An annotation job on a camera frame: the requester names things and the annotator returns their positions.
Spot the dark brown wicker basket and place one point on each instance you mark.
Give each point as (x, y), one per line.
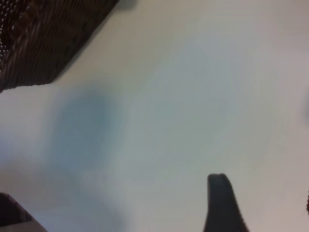
(38, 36)

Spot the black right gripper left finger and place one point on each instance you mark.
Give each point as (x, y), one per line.
(12, 217)

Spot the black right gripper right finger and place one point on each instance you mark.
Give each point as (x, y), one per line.
(224, 207)

